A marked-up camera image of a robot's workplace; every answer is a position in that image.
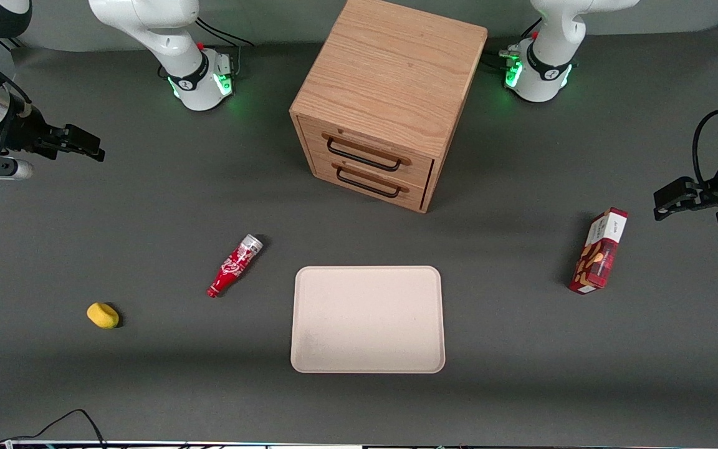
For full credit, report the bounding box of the short black drawer handle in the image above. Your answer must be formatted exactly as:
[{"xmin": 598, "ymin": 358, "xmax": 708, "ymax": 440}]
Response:
[{"xmin": 335, "ymin": 167, "xmax": 401, "ymax": 200}]

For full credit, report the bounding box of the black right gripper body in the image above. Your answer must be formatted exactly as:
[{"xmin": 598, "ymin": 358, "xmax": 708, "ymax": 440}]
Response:
[{"xmin": 0, "ymin": 106, "xmax": 67, "ymax": 160}]

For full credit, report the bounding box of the yellow lemon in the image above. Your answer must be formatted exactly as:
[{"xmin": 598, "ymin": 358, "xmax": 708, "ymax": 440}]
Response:
[{"xmin": 87, "ymin": 302, "xmax": 120, "ymax": 329}]

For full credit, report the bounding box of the long black drawer handle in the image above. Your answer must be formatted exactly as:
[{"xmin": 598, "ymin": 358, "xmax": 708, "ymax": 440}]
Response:
[{"xmin": 326, "ymin": 137, "xmax": 403, "ymax": 173}]

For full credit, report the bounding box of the wooden drawer cabinet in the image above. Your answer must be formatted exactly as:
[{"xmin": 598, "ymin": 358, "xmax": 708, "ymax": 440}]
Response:
[{"xmin": 289, "ymin": 0, "xmax": 489, "ymax": 214}]

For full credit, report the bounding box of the black cable on table edge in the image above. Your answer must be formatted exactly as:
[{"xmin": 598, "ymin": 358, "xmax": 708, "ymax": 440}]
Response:
[{"xmin": 0, "ymin": 408, "xmax": 108, "ymax": 449}]

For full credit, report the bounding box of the red cookie box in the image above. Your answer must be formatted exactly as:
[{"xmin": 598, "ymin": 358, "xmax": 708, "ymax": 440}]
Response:
[{"xmin": 568, "ymin": 207, "xmax": 629, "ymax": 295}]

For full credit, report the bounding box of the black right base cable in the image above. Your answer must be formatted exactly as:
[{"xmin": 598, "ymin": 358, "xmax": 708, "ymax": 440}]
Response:
[{"xmin": 196, "ymin": 17, "xmax": 255, "ymax": 48}]

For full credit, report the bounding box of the wide wooden drawer front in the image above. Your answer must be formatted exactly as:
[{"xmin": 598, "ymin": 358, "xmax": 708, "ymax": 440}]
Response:
[{"xmin": 300, "ymin": 115, "xmax": 436, "ymax": 189}]

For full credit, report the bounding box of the black left base cable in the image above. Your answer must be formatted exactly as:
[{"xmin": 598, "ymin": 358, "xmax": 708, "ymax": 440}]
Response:
[{"xmin": 482, "ymin": 47, "xmax": 522, "ymax": 71}]

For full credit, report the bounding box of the beige rectangular tray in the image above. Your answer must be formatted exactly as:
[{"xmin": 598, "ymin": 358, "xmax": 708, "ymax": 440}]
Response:
[{"xmin": 290, "ymin": 266, "xmax": 446, "ymax": 374}]

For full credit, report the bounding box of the narrow wooden drawer front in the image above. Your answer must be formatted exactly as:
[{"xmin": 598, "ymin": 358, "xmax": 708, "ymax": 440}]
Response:
[{"xmin": 311, "ymin": 153, "xmax": 429, "ymax": 210}]

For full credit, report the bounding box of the black base cable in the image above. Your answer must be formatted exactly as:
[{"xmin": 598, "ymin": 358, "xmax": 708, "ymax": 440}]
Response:
[
  {"xmin": 482, "ymin": 47, "xmax": 522, "ymax": 71},
  {"xmin": 196, "ymin": 17, "xmax": 255, "ymax": 48}
]

